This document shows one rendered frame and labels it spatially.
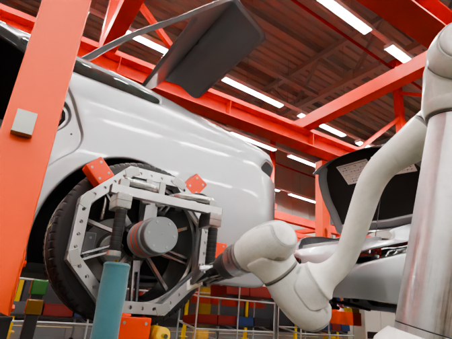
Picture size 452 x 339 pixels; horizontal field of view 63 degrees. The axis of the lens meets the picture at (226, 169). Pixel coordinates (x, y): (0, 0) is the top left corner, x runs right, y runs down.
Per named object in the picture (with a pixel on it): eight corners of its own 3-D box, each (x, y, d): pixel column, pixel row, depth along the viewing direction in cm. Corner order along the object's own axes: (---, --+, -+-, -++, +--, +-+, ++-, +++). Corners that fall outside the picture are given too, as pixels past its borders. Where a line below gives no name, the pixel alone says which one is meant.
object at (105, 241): (140, 283, 193) (145, 222, 202) (146, 283, 186) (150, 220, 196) (76, 282, 177) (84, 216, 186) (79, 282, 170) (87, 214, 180)
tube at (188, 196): (194, 215, 155) (196, 191, 159) (216, 207, 139) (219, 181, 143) (154, 206, 147) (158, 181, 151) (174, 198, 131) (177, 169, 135)
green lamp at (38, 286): (44, 295, 102) (47, 280, 103) (46, 295, 99) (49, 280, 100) (27, 294, 100) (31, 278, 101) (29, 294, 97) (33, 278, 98)
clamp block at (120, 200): (122, 213, 126) (125, 198, 128) (130, 208, 119) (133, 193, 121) (107, 210, 124) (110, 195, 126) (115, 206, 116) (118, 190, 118)
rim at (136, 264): (118, 169, 175) (34, 254, 148) (133, 155, 156) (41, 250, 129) (192, 238, 187) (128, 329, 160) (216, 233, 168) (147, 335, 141)
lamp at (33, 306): (39, 315, 100) (43, 299, 102) (41, 315, 97) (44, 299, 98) (23, 313, 98) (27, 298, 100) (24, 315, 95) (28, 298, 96)
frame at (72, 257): (194, 317, 150) (208, 190, 169) (202, 319, 145) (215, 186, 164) (52, 308, 125) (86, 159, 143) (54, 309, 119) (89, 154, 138)
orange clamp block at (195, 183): (187, 201, 163) (200, 187, 168) (196, 198, 157) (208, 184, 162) (177, 190, 162) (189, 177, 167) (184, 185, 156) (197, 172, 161)
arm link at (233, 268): (231, 236, 98) (218, 243, 102) (235, 270, 93) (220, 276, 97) (257, 241, 103) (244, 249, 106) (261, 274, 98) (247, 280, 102)
